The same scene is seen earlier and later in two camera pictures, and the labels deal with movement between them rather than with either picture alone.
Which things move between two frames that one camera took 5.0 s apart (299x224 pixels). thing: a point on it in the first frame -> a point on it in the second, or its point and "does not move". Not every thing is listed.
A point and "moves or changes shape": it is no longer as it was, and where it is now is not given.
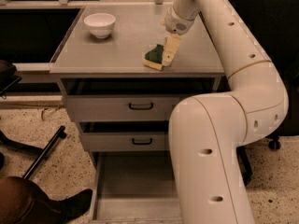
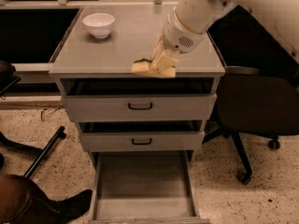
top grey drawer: (129, 99) does not move
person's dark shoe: (62, 211) does not move
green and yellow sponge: (153, 58) moves or changes shape
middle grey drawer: (124, 135) does not move
